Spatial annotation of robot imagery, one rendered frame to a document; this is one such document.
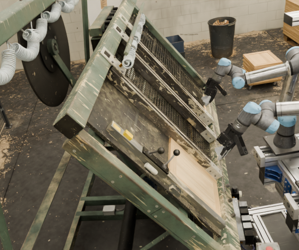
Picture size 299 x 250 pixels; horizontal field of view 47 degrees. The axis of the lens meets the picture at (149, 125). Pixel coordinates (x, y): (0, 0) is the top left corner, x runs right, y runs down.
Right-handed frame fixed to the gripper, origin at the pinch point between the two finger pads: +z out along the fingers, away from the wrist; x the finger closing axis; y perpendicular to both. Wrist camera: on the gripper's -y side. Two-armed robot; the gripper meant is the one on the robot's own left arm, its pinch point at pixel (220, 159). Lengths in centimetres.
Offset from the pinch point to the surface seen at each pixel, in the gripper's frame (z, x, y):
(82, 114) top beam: -8, 71, 38
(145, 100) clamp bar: 5, 4, 59
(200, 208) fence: 32.3, -0.4, -7.4
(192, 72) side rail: 23, -137, 120
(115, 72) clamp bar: -5, 21, 75
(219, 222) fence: 37.2, -11.6, -18.7
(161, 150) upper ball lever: 3.0, 30.9, 17.4
